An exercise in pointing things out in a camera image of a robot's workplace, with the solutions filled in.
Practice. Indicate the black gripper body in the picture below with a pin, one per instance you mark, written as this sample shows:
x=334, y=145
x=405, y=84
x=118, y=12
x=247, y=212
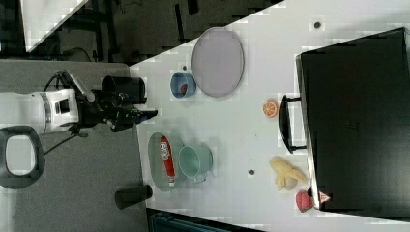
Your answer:
x=105, y=107

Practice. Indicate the red ketchup bottle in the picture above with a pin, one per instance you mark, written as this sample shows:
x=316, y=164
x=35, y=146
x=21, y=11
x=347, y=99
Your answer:
x=166, y=154

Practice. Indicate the orange slice toy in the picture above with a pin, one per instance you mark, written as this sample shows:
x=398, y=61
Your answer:
x=270, y=108

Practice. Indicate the small strawberry in bowl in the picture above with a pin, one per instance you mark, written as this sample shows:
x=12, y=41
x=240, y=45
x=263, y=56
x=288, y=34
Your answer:
x=184, y=89

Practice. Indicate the green oval strainer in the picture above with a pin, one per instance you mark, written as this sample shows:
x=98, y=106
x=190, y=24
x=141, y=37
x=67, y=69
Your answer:
x=159, y=173

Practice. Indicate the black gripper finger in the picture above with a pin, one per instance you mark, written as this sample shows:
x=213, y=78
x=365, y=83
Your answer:
x=148, y=114
x=140, y=120

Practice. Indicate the peeled banana toy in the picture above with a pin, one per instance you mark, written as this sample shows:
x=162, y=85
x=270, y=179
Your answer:
x=288, y=176

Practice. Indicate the black cylinder holder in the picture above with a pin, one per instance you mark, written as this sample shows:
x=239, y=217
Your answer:
x=127, y=197
x=126, y=90

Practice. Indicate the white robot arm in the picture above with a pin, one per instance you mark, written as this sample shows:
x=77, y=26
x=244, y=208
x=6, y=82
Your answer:
x=25, y=117

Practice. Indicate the black toaster oven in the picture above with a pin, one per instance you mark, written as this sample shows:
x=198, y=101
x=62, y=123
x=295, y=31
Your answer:
x=355, y=107

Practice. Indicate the red strawberry toy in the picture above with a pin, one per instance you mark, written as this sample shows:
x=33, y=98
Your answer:
x=303, y=201

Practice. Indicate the blue bowl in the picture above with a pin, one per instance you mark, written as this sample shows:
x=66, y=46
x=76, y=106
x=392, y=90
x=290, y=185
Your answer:
x=180, y=78

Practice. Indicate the black cylinder holder lower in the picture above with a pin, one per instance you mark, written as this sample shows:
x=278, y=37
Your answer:
x=127, y=197

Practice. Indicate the black cylinder holder upper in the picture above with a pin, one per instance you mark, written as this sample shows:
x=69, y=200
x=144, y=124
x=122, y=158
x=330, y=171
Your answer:
x=126, y=90

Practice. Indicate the large grey round plate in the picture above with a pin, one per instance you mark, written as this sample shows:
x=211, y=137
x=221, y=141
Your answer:
x=217, y=62

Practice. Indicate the green metal cup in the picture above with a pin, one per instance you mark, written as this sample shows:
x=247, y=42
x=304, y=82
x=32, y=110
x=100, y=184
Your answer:
x=195, y=162

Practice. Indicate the black oven door handle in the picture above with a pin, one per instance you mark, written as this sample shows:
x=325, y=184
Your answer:
x=285, y=124

